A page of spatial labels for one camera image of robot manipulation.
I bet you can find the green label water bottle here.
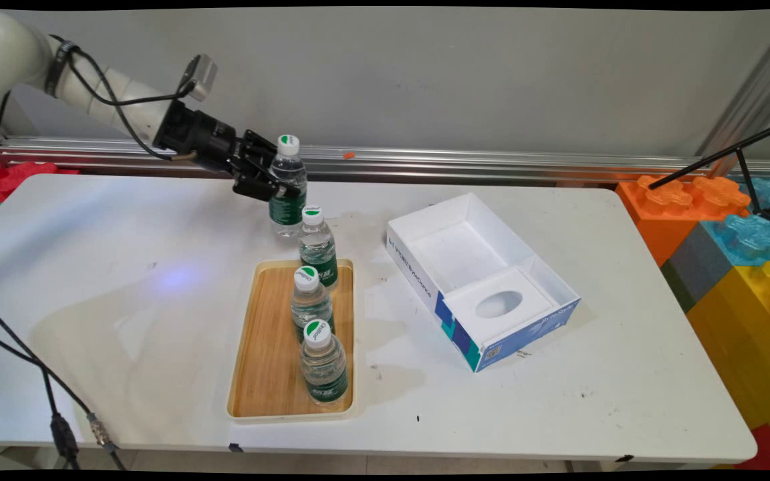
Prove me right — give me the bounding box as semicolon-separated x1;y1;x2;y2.
290;265;336;343
298;206;339;289
268;134;308;239
299;319;350;406

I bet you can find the white and blue cardboard box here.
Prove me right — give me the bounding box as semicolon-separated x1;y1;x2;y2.
385;192;582;373

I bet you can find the large red toy block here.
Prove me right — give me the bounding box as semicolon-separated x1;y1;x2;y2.
736;424;770;472

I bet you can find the black tripod stand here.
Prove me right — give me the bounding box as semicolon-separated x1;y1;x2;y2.
648;117;770;224

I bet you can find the aluminium frame rail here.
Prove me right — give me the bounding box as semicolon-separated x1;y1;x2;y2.
0;136;770;184

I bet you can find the aluminium frame post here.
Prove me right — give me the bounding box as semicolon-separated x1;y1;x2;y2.
696;10;770;161

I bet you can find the grey toy building block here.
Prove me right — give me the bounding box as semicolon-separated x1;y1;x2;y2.
660;224;733;313

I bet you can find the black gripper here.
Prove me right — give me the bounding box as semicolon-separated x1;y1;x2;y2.
152;100;293;202

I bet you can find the orange toy building block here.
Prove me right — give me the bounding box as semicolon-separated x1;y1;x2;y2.
616;175;752;268

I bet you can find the translucent blue toy block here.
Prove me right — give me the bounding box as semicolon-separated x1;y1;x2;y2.
733;176;770;216
700;212;770;268

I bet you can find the wooden tray with cream rim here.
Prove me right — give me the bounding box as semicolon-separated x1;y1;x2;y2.
226;259;356;423

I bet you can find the yellow toy building block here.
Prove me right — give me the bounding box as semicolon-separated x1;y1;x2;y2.
686;261;770;462

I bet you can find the black cable strap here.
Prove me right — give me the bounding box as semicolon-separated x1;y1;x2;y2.
44;41;80;99

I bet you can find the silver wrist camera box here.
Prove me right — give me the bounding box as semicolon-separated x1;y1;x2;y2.
178;53;219;102

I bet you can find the red studded toy block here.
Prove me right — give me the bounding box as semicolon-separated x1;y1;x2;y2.
0;160;82;201

